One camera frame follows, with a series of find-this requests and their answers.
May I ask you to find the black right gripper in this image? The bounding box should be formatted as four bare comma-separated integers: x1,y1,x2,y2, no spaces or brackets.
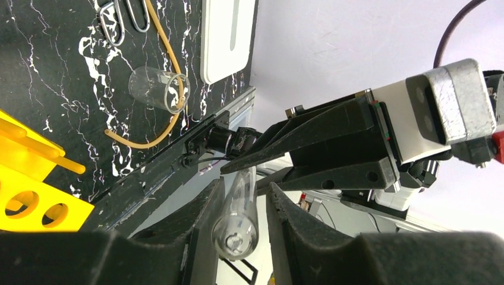
221,97,439,219

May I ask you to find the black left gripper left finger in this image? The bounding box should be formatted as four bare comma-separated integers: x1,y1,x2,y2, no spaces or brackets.
1,178,225,284

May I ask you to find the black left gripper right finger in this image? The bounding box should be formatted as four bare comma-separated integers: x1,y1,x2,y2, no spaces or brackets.
266,183,503,284

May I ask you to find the clear glass test tube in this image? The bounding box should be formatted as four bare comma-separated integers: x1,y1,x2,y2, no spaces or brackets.
212,166,259,261

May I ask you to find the yellow test tube rack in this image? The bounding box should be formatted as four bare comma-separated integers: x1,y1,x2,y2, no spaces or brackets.
1,112,95,232

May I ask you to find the tan rubber tubing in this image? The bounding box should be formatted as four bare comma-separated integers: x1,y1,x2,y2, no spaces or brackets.
104,0,188,150

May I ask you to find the small clear glass beaker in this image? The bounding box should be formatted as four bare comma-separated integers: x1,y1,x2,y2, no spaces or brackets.
128,66,191,115

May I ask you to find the white bin lid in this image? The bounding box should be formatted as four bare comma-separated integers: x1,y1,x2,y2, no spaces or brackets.
200,0,256,84

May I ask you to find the aluminium frame rail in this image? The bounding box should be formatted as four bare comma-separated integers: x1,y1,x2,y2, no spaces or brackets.
217,86,256,130

